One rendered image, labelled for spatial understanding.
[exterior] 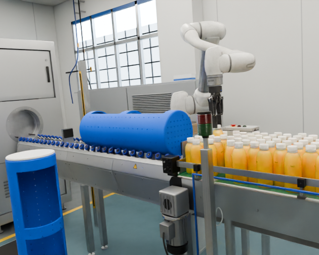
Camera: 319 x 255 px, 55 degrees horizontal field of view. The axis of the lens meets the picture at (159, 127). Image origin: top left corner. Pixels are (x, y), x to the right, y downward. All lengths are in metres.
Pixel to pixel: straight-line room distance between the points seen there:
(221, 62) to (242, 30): 2.95
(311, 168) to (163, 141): 0.80
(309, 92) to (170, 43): 2.10
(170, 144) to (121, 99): 2.49
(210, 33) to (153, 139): 0.87
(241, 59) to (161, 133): 0.60
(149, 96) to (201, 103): 1.48
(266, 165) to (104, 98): 3.36
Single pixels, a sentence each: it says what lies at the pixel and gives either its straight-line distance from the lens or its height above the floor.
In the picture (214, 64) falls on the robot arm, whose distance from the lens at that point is 1.71.
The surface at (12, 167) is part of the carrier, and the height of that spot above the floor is 0.99.
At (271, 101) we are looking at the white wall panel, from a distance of 4.46.
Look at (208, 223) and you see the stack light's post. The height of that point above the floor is 0.77.
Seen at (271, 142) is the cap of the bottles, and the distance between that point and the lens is 1.47.
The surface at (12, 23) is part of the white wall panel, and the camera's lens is 7.17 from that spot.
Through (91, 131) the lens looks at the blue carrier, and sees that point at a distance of 2.28.
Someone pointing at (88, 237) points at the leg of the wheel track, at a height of 0.18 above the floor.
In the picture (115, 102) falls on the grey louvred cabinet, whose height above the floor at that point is 1.23.
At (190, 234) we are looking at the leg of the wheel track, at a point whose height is 0.42.
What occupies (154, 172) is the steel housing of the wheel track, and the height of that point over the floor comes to 0.86.
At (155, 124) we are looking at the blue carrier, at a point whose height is 1.16.
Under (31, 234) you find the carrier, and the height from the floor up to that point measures 0.59.
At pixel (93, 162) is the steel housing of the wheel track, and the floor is 0.86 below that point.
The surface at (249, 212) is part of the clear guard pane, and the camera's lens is 1.41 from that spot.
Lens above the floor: 1.36
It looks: 7 degrees down
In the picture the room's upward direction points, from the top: 4 degrees counter-clockwise
